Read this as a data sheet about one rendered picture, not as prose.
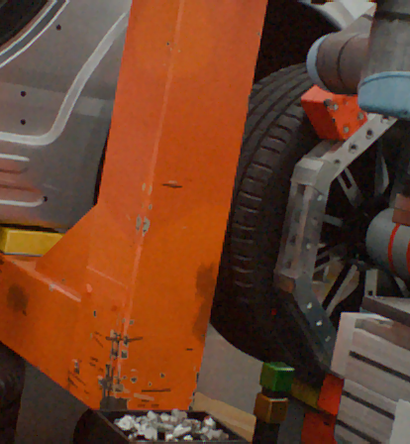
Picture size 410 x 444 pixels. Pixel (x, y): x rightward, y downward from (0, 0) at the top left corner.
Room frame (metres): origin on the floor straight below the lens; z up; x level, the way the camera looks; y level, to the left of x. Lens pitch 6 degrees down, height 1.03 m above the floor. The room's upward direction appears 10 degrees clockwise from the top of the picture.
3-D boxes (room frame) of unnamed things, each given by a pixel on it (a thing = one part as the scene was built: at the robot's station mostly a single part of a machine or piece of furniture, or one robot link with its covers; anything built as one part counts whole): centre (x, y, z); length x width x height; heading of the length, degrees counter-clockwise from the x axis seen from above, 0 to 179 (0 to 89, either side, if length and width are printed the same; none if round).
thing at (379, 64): (1.17, -0.18, 1.12); 0.11 x 0.08 x 0.11; 19
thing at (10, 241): (2.09, 0.36, 0.71); 0.14 x 0.14 x 0.05; 35
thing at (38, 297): (1.95, 0.26, 0.69); 0.52 x 0.17 x 0.35; 35
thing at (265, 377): (1.57, -0.16, 0.64); 0.04 x 0.04 x 0.04; 35
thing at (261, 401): (1.57, -0.16, 0.59); 0.04 x 0.04 x 0.04; 35
